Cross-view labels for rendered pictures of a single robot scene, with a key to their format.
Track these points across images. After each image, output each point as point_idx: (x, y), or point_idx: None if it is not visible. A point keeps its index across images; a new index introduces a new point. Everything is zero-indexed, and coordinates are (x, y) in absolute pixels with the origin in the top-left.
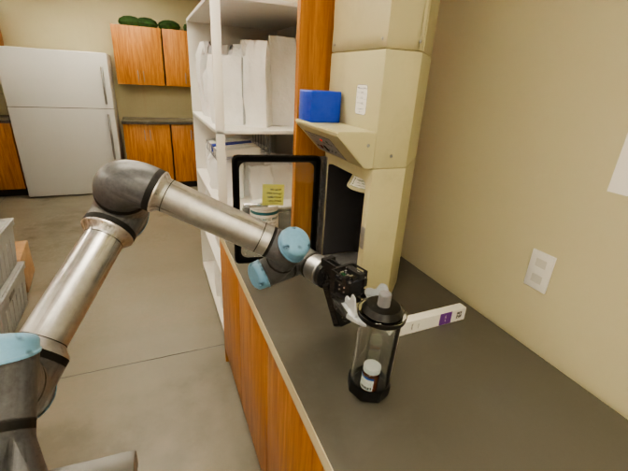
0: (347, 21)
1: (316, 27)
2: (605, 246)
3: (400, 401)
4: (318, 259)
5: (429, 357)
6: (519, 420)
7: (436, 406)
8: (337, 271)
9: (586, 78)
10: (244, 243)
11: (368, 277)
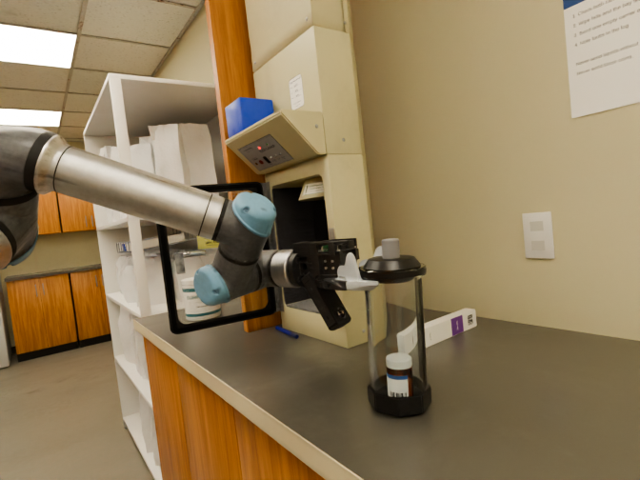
0: (264, 32)
1: (231, 53)
2: (595, 172)
3: (450, 405)
4: (288, 250)
5: (460, 361)
6: (608, 383)
7: (501, 398)
8: (318, 247)
9: (508, 33)
10: (186, 216)
11: (351, 293)
